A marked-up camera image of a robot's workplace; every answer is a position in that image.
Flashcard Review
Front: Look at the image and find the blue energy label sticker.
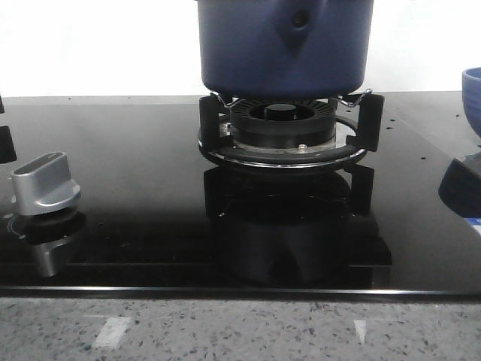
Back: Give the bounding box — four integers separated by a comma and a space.
464, 217, 481, 235

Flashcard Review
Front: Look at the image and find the black pot support ring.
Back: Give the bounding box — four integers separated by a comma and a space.
197, 88, 386, 169

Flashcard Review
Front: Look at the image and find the dark blue cooking pot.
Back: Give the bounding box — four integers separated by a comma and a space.
197, 0, 374, 100

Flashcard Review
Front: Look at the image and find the black gas burner head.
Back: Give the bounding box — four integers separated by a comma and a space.
229, 99, 335, 149

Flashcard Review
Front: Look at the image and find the light blue plastic bowl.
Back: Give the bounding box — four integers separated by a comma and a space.
461, 67, 481, 136

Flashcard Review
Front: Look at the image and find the black glass gas hob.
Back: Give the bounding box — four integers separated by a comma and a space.
1, 92, 480, 300

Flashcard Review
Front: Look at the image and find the silver stove control knob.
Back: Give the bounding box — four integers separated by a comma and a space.
11, 151, 80, 216

